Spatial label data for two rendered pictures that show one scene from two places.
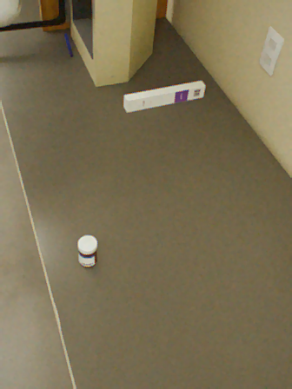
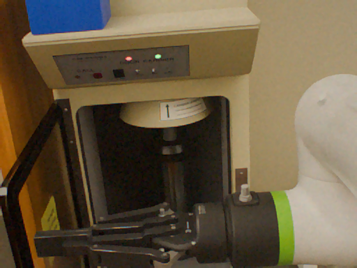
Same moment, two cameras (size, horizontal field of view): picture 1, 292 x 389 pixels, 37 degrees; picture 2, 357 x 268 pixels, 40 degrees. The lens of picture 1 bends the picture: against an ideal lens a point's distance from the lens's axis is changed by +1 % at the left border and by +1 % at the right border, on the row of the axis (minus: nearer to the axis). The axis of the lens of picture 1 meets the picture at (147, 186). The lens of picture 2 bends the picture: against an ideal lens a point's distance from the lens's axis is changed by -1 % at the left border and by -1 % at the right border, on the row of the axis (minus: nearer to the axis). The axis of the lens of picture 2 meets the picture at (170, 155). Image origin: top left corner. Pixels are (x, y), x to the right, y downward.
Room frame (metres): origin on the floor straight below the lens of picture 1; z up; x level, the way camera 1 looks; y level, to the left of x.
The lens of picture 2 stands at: (0.93, 0.96, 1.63)
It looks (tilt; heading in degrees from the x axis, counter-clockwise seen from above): 25 degrees down; 297
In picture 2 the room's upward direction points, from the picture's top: 5 degrees counter-clockwise
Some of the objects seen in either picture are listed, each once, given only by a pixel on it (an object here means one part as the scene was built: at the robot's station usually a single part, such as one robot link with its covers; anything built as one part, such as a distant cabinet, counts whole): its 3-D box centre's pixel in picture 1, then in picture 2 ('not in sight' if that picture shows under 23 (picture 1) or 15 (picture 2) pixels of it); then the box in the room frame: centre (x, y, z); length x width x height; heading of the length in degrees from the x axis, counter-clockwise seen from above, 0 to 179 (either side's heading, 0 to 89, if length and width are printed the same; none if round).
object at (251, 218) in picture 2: not in sight; (247, 227); (1.09, 0.46, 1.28); 0.09 x 0.06 x 0.12; 116
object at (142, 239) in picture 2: not in sight; (134, 243); (1.21, 0.53, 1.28); 0.11 x 0.01 x 0.04; 28
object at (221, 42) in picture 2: not in sight; (145, 55); (1.29, 0.33, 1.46); 0.32 x 0.12 x 0.10; 26
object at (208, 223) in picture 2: not in sight; (188, 234); (1.16, 0.49, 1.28); 0.09 x 0.08 x 0.07; 26
